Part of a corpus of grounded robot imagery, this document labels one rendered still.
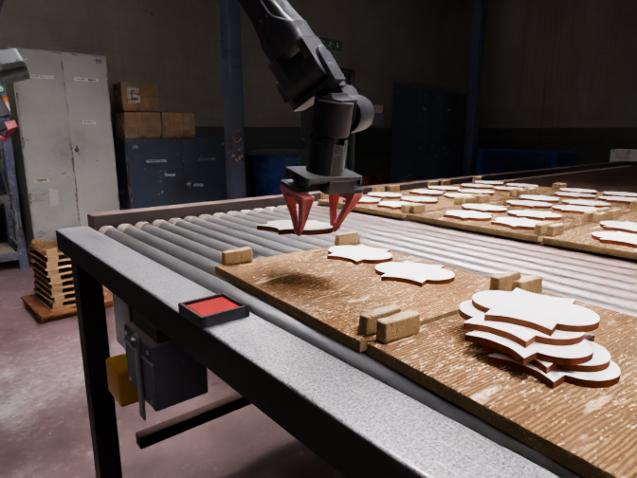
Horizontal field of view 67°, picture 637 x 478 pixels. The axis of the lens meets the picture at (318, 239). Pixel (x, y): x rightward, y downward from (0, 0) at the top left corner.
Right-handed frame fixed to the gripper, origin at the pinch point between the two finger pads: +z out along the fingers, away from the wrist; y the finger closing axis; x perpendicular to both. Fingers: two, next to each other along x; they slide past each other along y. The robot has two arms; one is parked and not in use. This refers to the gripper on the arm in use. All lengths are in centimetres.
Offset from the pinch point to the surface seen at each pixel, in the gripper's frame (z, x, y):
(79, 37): -3, -518, -52
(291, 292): 9.2, 2.7, 5.1
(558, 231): 7, 3, -69
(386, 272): 7.6, 4.7, -12.4
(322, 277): 9.8, -1.0, -3.5
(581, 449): -0.1, 46.6, 6.0
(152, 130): 79, -465, -110
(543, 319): -2.2, 34.9, -6.4
